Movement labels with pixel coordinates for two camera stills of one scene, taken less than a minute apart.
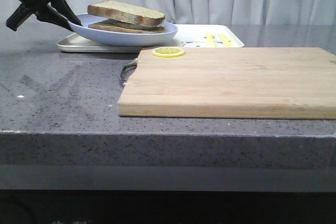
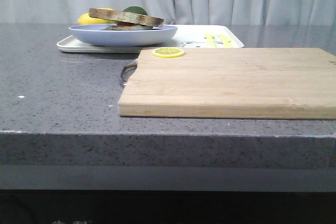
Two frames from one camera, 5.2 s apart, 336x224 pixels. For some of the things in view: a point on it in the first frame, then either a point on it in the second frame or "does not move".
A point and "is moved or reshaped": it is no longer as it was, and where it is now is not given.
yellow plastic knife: [227, 42] does not move
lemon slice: [168, 52] does not move
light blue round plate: [121, 38] is moved or reshaped
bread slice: [120, 11] is moved or reshaped
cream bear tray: [187, 35] does not move
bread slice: [115, 25] is moved or reshaped
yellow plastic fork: [210, 40] does not move
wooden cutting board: [286, 83] does not move
